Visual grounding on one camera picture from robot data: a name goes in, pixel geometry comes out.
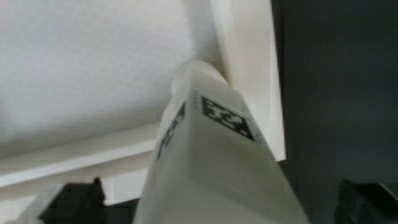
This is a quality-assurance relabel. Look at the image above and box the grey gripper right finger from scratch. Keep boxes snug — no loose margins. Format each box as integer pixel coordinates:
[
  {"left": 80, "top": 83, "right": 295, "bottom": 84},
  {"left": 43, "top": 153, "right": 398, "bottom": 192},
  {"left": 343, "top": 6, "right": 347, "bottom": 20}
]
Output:
[{"left": 335, "top": 180, "right": 398, "bottom": 224}]

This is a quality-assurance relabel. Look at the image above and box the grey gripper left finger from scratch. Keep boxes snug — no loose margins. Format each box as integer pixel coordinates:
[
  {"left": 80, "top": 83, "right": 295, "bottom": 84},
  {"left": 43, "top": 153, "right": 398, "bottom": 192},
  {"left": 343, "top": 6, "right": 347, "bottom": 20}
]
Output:
[{"left": 38, "top": 178, "right": 139, "bottom": 224}]

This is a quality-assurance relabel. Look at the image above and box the white fence front bar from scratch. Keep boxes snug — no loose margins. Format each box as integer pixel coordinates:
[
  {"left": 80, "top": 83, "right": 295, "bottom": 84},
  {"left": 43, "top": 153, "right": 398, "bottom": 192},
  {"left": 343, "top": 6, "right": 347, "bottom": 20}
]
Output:
[{"left": 0, "top": 167, "right": 148, "bottom": 224}]

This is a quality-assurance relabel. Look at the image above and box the white desk leg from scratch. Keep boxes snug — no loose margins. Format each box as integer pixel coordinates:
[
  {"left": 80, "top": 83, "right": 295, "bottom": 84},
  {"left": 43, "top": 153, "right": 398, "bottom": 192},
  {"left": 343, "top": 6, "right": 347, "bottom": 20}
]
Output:
[{"left": 134, "top": 61, "right": 311, "bottom": 224}]

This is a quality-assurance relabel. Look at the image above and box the white desk tabletop tray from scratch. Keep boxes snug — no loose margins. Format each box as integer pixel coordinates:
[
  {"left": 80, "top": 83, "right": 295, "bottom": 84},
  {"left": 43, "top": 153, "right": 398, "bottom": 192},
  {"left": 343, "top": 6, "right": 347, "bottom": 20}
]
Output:
[{"left": 0, "top": 0, "right": 288, "bottom": 188}]

